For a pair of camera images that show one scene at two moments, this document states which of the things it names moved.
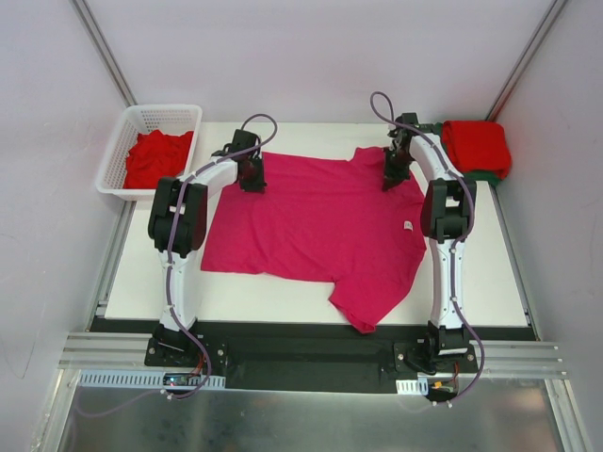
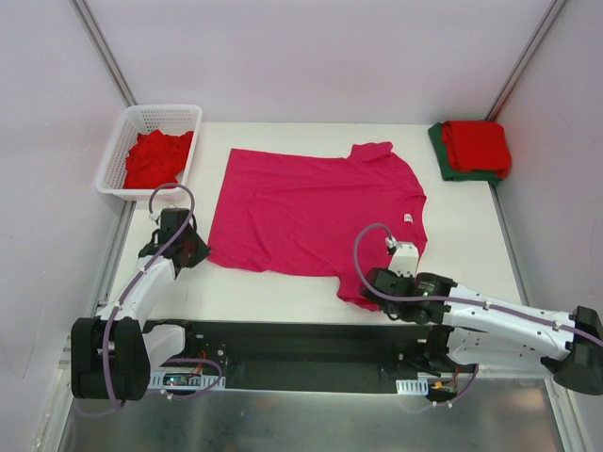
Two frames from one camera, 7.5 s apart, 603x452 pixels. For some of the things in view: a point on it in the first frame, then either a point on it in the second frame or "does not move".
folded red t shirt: [478, 145] does not move
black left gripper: [252, 174] → [191, 250]
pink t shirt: [324, 216] does not move
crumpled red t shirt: [156, 155] does not move
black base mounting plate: [312, 356] does not move
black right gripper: [396, 165] → [380, 289]
